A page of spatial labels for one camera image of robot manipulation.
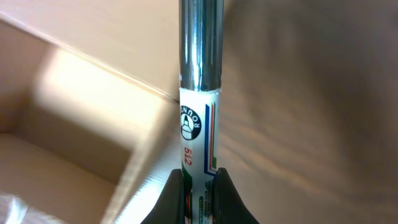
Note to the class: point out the black and white marker pen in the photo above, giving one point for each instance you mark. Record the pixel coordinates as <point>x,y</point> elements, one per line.
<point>201,48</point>

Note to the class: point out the open cardboard box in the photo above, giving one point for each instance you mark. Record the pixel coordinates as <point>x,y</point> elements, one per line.
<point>88,108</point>

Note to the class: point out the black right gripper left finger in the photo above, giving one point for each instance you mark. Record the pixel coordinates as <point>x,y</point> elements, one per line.
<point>169,208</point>

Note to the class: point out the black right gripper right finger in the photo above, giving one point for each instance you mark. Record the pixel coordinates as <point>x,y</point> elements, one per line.
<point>228,207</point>

